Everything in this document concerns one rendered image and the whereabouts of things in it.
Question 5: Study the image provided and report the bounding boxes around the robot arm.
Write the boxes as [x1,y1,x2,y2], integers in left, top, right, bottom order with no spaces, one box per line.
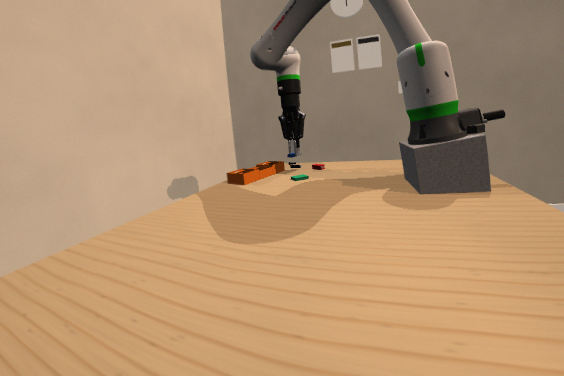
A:
[250,0,505,145]

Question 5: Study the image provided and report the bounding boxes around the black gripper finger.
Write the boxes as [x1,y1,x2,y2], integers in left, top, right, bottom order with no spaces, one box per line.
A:
[278,113,294,154]
[289,110,306,156]

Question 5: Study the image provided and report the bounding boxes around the orange three-compartment bin rack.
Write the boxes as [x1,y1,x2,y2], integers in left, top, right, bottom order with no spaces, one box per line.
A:
[227,161,285,185]

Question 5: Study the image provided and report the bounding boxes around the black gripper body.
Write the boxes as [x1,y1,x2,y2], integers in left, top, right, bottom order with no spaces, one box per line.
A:
[280,94,300,121]

